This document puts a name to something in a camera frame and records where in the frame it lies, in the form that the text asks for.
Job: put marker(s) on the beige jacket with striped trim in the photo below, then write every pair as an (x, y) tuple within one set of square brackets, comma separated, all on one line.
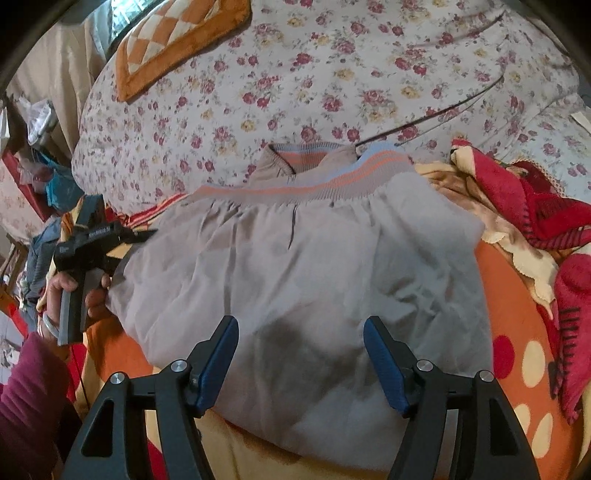
[(300, 277)]

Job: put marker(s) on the orange checkered cushion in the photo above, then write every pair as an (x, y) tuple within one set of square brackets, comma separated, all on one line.
[(171, 41)]

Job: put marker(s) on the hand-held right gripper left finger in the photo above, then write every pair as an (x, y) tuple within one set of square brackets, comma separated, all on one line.
[(219, 360)]

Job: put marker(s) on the orange dotted fleece blanket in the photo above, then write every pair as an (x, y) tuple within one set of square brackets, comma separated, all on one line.
[(508, 300)]

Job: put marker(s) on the white plastic bag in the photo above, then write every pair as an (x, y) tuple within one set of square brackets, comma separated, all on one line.
[(39, 120)]

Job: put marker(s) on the blue denim garment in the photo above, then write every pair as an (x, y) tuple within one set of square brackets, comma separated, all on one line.
[(41, 258)]

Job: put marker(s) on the white floral quilt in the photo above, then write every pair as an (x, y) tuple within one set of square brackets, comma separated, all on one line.
[(323, 83)]

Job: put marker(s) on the blue plastic bag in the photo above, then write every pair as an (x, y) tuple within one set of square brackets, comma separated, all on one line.
[(60, 189)]

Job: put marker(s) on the person's left forearm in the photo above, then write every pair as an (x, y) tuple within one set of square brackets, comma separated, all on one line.
[(32, 406)]

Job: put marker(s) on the person's left hand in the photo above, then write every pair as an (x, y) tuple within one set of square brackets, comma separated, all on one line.
[(97, 297)]

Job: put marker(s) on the beige curtain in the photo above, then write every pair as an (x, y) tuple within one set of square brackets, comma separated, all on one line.
[(60, 83)]

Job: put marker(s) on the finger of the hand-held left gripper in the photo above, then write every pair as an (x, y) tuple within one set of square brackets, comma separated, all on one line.
[(138, 236)]

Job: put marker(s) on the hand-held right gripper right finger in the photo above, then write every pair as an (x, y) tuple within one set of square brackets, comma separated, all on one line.
[(385, 364)]

